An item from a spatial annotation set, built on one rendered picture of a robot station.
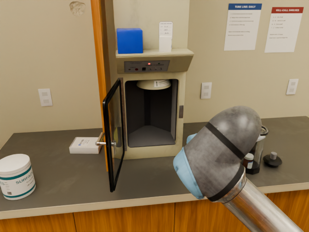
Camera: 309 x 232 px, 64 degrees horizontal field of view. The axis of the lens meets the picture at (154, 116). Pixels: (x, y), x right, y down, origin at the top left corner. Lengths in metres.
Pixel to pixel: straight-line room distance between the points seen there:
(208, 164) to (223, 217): 0.80
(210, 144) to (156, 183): 0.65
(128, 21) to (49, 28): 0.61
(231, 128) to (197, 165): 0.11
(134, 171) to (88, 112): 0.61
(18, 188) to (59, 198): 0.17
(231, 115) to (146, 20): 0.67
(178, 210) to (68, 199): 0.49
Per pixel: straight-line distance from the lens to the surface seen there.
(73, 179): 1.27
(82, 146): 1.44
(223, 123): 0.57
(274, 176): 1.35
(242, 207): 0.62
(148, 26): 1.13
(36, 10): 1.62
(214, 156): 0.57
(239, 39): 1.74
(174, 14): 1.15
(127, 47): 1.03
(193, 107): 1.75
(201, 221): 1.32
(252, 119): 0.61
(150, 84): 1.21
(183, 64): 1.11
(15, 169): 1.16
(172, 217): 1.26
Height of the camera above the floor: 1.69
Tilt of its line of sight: 24 degrees down
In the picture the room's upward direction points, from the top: straight up
